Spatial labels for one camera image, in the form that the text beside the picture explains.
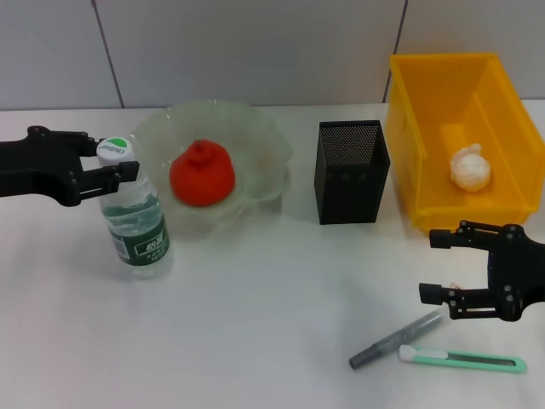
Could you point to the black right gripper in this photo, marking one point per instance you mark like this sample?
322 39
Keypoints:
519 272

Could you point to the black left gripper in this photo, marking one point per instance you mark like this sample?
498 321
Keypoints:
34 170

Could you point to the water bottle with green label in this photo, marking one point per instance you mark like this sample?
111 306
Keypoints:
136 221

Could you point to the green utility knife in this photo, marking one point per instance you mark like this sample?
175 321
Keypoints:
468 360

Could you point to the white paper ball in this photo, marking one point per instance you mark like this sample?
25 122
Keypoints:
470 170

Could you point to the orange fruit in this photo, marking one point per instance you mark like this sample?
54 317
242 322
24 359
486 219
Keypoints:
202 174

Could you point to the grey marker pen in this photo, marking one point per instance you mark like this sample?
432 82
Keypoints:
396 336

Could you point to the black mesh pen holder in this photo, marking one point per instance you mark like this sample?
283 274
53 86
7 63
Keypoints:
351 183

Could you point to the clear glass fruit plate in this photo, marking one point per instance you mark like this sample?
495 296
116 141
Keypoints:
264 140

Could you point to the yellow plastic storage bin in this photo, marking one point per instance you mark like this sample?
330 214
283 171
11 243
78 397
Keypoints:
438 106

